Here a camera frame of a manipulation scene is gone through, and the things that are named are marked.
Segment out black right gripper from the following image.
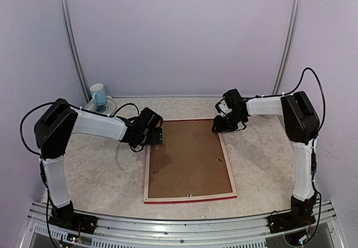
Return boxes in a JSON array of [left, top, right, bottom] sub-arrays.
[[213, 110, 246, 132]]

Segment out brown backing board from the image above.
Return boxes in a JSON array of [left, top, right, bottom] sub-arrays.
[[147, 119, 234, 199]]

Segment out red wooden picture frame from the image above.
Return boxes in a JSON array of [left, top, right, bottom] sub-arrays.
[[143, 116, 238, 203]]

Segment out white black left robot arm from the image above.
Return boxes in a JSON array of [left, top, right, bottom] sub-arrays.
[[19, 98, 163, 228]]

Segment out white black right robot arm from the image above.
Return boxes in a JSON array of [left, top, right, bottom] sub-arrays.
[[211, 88, 324, 228]]

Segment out white blue swirl plate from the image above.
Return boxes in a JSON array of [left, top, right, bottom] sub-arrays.
[[85, 95, 117, 115]]

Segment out light blue mug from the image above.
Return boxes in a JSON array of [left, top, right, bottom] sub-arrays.
[[89, 83, 106, 106]]

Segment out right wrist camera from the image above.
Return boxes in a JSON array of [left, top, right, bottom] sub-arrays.
[[215, 99, 232, 117]]

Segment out right aluminium corner post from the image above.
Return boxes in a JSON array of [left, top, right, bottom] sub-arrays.
[[272, 0, 301, 95]]

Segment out aluminium corner post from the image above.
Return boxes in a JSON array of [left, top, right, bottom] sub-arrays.
[[272, 0, 301, 95], [59, 0, 91, 103]]

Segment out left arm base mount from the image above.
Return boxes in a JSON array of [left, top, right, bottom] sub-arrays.
[[49, 202, 98, 235]]

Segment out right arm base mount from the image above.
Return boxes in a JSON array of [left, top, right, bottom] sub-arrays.
[[267, 193, 317, 234]]

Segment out front aluminium rail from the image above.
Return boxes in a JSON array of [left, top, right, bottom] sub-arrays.
[[19, 200, 347, 248]]

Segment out left aluminium corner post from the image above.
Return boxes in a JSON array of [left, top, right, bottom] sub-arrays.
[[59, 0, 91, 103]]

